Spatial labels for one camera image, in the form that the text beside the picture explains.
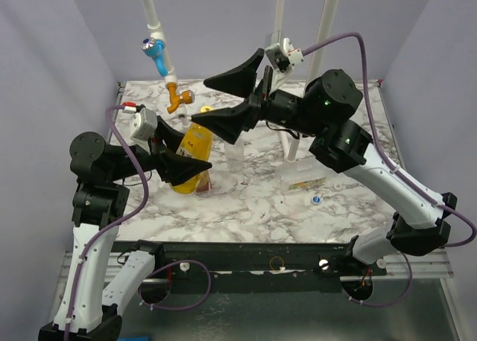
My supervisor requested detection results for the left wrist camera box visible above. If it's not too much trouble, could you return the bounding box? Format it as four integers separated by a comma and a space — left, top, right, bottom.
130, 107, 158, 141

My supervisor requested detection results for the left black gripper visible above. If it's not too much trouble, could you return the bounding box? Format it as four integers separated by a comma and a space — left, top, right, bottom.
109, 115, 212, 183

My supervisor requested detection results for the large clear plastic bottle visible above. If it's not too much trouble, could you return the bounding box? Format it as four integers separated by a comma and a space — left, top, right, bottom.
276, 156, 330, 192

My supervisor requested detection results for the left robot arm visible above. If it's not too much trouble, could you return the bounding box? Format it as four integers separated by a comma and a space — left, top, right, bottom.
38, 118, 212, 340

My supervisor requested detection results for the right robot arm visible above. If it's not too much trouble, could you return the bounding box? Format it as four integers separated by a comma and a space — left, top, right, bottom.
192, 48, 457, 275

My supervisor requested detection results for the white pvc pipe frame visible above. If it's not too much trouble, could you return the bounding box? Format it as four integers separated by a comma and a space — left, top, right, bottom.
130, 0, 344, 163

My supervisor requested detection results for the red gold labelled bottle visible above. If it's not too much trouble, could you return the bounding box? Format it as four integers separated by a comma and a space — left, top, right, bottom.
195, 170, 212, 194

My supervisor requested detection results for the purple cable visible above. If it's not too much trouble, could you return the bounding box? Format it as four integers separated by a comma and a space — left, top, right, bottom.
301, 31, 477, 307
63, 101, 212, 340

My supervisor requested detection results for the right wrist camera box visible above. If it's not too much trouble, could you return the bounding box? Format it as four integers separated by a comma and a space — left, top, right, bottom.
265, 30, 304, 73

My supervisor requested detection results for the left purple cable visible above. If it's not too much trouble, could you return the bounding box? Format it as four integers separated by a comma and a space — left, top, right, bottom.
63, 101, 212, 340

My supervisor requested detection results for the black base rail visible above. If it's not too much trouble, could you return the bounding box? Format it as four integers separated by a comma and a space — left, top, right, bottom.
160, 242, 386, 295

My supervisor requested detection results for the yellow bottle cap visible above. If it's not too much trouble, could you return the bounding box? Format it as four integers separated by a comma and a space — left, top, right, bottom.
200, 106, 213, 113

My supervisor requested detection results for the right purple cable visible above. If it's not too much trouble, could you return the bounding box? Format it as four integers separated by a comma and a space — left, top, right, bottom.
301, 31, 477, 307

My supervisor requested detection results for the orange plastic faucet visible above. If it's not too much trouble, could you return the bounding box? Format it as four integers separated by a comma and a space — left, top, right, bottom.
165, 82, 195, 114

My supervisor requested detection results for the small clear plastic bottle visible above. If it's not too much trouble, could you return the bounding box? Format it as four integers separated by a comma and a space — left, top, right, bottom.
224, 138, 244, 173

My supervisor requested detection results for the blue plastic faucet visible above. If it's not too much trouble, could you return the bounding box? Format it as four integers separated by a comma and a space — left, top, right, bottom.
141, 36, 168, 77

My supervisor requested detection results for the yellow labelled bottle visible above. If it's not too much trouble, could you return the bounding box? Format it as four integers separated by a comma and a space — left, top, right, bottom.
171, 123, 214, 194

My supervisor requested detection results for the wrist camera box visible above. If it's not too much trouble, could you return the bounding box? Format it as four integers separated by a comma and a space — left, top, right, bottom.
265, 30, 304, 73
130, 107, 158, 141

